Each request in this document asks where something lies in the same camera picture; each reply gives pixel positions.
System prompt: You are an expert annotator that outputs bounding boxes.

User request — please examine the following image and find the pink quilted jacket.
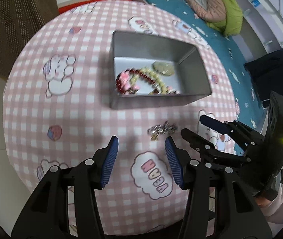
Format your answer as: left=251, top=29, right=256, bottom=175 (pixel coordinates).
left=185, top=0, right=226, bottom=23

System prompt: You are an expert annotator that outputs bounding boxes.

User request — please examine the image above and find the pale yellow bead bracelet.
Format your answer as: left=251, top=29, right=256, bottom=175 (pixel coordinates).
left=128, top=66, right=175, bottom=95

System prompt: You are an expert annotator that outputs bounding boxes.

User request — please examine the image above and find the dark hanging jacket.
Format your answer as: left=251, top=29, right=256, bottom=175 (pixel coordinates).
left=245, top=49, right=283, bottom=108

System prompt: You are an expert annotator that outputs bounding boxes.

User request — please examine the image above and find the pale jade pendant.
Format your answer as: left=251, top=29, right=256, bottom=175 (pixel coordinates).
left=152, top=61, right=175, bottom=76

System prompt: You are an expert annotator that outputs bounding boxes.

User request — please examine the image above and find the silver chain jewelry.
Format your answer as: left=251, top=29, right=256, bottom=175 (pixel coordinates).
left=147, top=121, right=178, bottom=141

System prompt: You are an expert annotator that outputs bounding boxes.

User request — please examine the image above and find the red storage bench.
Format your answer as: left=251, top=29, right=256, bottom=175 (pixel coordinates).
left=58, top=0, right=131, bottom=14

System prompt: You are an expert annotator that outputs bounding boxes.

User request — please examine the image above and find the teal bed sheet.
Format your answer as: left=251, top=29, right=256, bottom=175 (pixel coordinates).
left=133, top=0, right=267, bottom=155

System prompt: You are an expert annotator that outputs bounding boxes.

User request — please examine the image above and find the dark red bead bracelet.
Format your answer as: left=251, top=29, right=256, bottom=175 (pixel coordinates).
left=115, top=68, right=157, bottom=94

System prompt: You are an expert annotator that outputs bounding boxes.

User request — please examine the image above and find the person's hand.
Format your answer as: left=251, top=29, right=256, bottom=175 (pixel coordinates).
left=254, top=196, right=272, bottom=208

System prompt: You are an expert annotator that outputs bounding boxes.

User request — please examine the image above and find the pink checked tablecloth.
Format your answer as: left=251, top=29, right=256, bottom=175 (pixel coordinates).
left=2, top=0, right=240, bottom=237

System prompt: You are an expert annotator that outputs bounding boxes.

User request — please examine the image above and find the pink charm keychain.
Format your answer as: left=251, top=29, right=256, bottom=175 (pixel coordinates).
left=116, top=71, right=139, bottom=94

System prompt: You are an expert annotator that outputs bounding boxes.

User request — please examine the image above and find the grey metal tin box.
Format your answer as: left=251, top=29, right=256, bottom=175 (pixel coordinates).
left=110, top=31, right=212, bottom=110

